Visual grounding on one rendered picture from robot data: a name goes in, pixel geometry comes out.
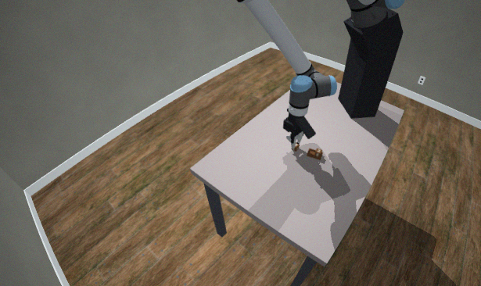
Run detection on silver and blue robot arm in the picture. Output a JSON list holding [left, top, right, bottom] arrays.
[[237, 0, 404, 139]]

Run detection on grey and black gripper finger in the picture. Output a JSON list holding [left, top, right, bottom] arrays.
[[286, 131, 297, 149], [297, 132, 304, 145]]

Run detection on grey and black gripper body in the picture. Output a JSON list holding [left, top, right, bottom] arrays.
[[283, 108, 305, 135]]

